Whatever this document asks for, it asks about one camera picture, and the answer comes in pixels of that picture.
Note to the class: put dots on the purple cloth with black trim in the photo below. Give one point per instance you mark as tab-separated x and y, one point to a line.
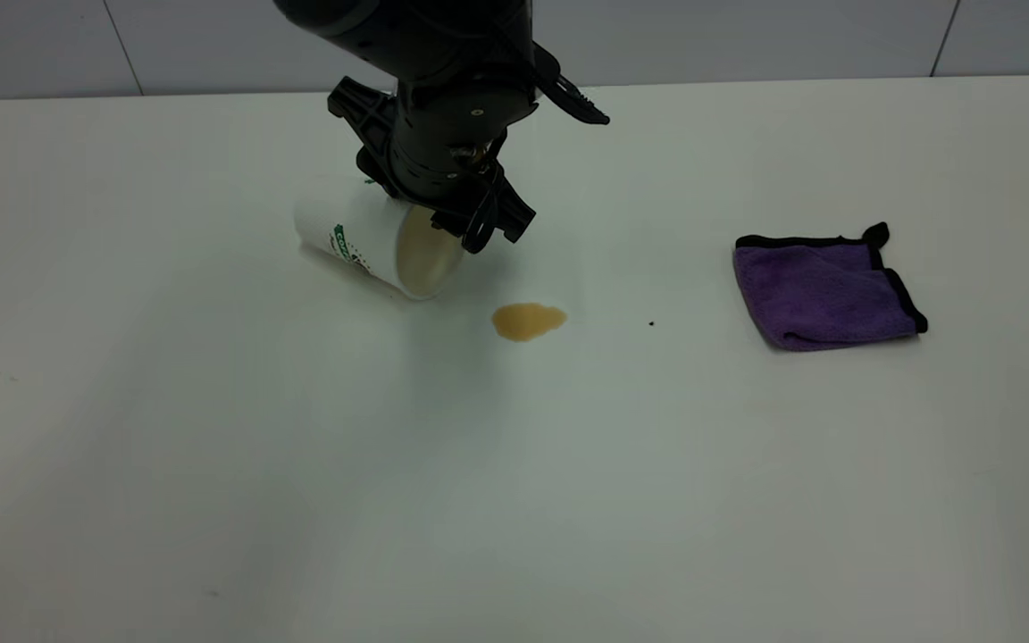
818	295

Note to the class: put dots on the white paper cup green logo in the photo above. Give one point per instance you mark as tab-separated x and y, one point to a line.
345	237

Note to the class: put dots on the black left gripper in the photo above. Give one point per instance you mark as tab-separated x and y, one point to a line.
434	143

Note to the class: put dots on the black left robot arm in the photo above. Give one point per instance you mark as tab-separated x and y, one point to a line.
407	36

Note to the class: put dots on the brown liquid spill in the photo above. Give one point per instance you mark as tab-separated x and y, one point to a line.
528	321

